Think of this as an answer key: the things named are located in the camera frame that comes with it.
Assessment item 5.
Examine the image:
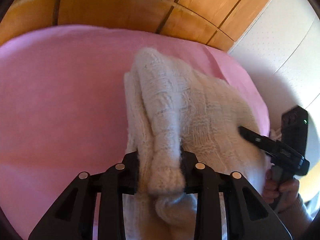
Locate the person's right hand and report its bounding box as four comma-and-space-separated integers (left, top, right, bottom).
262, 170, 299, 213

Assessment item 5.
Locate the cream knitted sweater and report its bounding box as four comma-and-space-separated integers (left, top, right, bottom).
123, 48, 266, 239

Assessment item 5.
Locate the pink bed sheet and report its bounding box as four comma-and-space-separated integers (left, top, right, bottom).
1, 25, 270, 239

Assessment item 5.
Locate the wooden panelled headboard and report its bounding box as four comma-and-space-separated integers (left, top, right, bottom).
1, 0, 269, 51

